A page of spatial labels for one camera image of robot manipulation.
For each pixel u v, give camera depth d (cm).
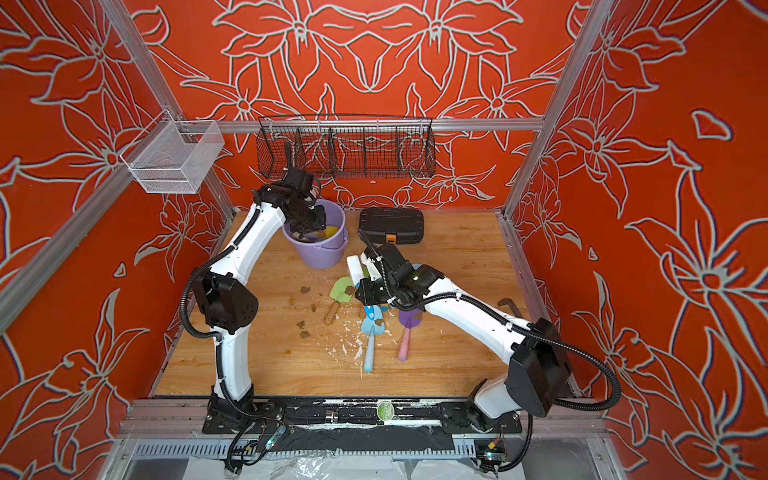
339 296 95
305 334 87
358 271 80
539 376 40
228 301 52
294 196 66
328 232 91
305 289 97
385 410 74
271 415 73
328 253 97
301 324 90
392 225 108
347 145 97
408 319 90
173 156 77
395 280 59
